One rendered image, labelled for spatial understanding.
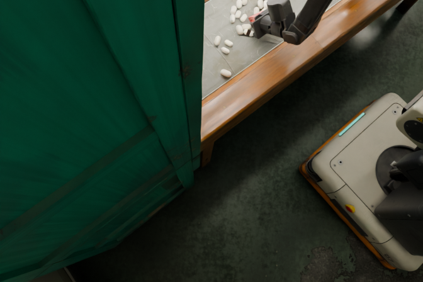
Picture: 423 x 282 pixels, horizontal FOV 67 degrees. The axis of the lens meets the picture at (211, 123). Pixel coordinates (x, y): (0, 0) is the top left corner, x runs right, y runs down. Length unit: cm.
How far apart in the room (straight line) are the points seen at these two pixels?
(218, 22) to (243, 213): 102
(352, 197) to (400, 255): 32
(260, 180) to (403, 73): 113
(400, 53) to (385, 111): 65
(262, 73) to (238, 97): 12
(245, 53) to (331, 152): 72
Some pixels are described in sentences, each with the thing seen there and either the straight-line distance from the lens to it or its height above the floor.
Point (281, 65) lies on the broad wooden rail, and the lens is 115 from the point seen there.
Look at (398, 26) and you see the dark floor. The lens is 248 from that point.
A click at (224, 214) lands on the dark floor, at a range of 177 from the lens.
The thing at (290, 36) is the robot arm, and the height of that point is 93.
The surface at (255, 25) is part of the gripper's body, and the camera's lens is 113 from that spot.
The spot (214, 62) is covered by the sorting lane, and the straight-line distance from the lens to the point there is 115.
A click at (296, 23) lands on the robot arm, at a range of 100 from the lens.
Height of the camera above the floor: 176
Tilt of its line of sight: 74 degrees down
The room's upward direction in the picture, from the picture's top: 8 degrees clockwise
